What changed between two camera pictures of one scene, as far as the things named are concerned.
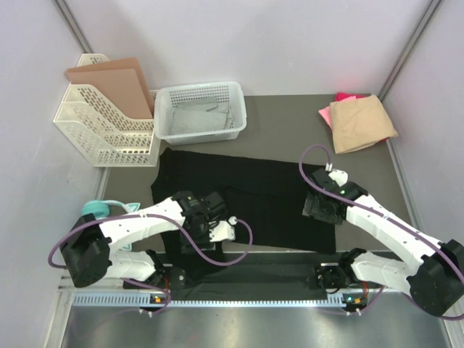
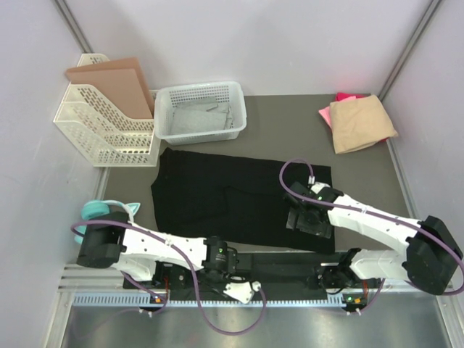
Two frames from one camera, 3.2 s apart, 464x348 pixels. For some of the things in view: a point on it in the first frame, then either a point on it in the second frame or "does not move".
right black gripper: (311, 208) → (321, 229)
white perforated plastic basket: (199, 112) does not move
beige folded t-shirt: (359, 122) does not move
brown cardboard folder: (121, 82) does not move
